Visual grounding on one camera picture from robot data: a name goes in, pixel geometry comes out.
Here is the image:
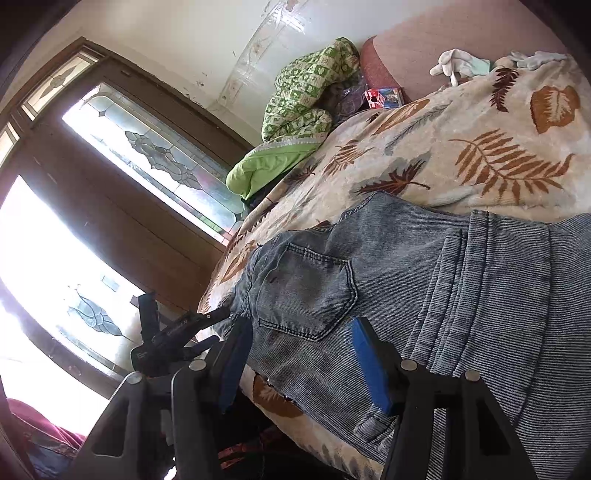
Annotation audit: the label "dark red garment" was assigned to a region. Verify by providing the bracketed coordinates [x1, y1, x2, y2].
[7, 399, 88, 480]

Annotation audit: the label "black cloth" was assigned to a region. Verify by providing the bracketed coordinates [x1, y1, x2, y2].
[241, 191, 278, 210]

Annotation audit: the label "pink sofa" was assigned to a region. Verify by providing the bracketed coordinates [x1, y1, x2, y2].
[360, 0, 573, 104]

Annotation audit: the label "purple plastic bag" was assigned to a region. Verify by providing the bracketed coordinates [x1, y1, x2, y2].
[333, 76, 370, 118]

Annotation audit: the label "white glove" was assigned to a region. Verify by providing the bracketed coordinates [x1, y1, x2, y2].
[429, 49, 492, 88]

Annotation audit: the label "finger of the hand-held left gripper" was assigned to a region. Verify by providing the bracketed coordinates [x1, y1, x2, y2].
[178, 305, 230, 333]
[180, 335, 220, 361]

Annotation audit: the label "pale grey glove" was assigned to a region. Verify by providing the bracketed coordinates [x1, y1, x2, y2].
[496, 51, 568, 71]

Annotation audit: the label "leaf print blanket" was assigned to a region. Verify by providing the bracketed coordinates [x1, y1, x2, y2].
[198, 58, 591, 480]

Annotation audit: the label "grey-blue denim pants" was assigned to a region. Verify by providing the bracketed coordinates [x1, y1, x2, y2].
[215, 191, 591, 480]

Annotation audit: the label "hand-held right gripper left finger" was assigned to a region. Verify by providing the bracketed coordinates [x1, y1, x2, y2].
[69, 316, 254, 480]

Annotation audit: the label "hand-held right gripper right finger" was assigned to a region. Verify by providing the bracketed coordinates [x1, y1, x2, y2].
[351, 318, 539, 480]

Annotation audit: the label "small red and blue box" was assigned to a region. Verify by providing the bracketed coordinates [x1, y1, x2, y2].
[364, 87, 404, 109]

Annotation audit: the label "wooden door with stained glass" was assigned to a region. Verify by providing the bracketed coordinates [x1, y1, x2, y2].
[0, 37, 252, 416]

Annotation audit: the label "green checked quilt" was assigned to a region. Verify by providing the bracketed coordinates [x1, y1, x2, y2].
[226, 38, 361, 200]

